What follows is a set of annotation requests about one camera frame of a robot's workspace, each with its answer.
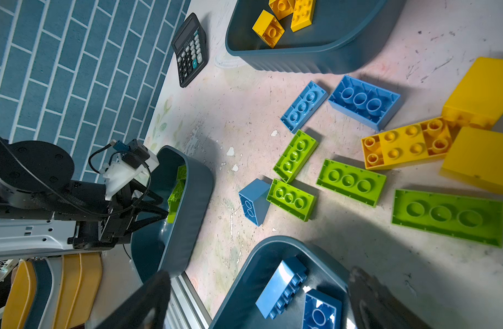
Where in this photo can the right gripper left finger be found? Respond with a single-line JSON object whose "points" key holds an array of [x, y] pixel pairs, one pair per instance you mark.
{"points": [[146, 308]]}

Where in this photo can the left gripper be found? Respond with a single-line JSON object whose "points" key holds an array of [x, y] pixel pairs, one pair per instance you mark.
{"points": [[132, 208]]}

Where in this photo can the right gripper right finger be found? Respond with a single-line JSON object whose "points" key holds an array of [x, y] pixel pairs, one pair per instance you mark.
{"points": [[374, 306]]}

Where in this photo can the green lego plate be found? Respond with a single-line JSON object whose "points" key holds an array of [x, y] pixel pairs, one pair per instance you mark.
{"points": [[467, 218], [295, 156], [292, 200], [174, 201], [358, 184]]}

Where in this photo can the green lego brick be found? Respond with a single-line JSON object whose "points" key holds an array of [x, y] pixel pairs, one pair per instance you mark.
{"points": [[182, 172]]}

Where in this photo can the blue lego brick long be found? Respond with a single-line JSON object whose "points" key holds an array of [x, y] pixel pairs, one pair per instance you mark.
{"points": [[282, 286]]}

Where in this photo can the blue lego cube front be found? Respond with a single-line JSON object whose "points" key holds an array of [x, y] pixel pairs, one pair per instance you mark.
{"points": [[253, 200]]}

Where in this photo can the yellow lego plate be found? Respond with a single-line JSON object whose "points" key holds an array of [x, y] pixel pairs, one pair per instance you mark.
{"points": [[414, 144]]}

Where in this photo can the blue lego plate narrow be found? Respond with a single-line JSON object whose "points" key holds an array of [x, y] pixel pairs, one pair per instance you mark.
{"points": [[301, 110]]}

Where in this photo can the blue lego plate upside-down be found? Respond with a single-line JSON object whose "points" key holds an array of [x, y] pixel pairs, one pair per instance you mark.
{"points": [[371, 105]]}

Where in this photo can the yellow lego cube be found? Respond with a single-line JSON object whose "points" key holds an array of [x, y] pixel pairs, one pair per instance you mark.
{"points": [[268, 28], [282, 8]]}

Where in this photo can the yellow lego slope brick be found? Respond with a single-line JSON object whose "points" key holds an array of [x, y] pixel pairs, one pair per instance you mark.
{"points": [[477, 100]]}

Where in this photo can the yellow small lego brick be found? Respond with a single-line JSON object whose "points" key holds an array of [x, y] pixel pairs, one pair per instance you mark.
{"points": [[302, 14]]}

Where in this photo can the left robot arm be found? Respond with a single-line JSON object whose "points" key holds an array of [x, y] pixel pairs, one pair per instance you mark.
{"points": [[44, 210]]}

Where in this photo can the left teal container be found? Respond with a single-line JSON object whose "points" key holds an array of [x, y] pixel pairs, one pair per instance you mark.
{"points": [[186, 185]]}

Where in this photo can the teal container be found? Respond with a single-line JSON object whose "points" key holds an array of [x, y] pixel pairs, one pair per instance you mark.
{"points": [[324, 274], [186, 185], [344, 36]]}

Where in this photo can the right teal container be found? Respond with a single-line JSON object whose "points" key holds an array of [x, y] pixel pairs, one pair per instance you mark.
{"points": [[324, 274]]}

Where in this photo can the black calculator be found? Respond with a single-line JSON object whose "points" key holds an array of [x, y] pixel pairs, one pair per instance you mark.
{"points": [[190, 47]]}

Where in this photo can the back teal container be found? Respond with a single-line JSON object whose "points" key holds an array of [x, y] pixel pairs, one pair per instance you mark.
{"points": [[344, 36]]}

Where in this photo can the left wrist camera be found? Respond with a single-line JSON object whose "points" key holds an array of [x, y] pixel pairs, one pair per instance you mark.
{"points": [[135, 162]]}

